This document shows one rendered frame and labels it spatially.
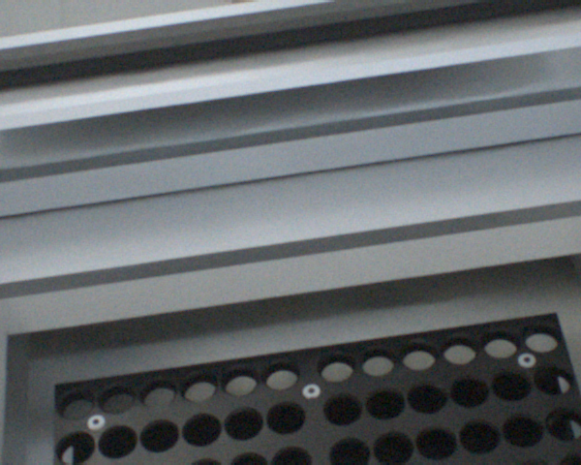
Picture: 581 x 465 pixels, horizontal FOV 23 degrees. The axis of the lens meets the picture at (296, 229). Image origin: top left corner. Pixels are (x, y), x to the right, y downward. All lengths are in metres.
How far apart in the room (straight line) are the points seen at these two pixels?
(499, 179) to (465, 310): 0.11
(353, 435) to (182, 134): 0.11
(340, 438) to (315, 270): 0.06
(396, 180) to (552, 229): 0.05
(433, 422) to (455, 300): 0.12
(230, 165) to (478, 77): 0.09
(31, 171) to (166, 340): 0.13
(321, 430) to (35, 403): 0.15
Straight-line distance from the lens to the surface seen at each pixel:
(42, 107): 0.46
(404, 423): 0.47
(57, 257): 0.47
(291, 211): 0.47
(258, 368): 0.48
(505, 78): 0.46
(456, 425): 0.47
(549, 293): 0.58
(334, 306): 0.58
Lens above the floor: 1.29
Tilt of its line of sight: 48 degrees down
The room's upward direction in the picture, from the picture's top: 8 degrees counter-clockwise
